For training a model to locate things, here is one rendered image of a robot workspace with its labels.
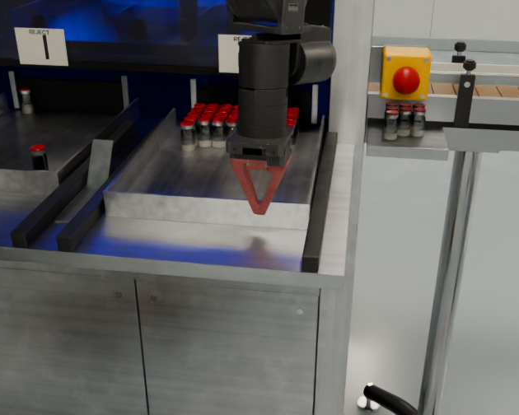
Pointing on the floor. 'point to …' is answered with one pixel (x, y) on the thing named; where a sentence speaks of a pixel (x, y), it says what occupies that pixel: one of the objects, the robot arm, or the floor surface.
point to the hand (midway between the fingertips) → (259, 207)
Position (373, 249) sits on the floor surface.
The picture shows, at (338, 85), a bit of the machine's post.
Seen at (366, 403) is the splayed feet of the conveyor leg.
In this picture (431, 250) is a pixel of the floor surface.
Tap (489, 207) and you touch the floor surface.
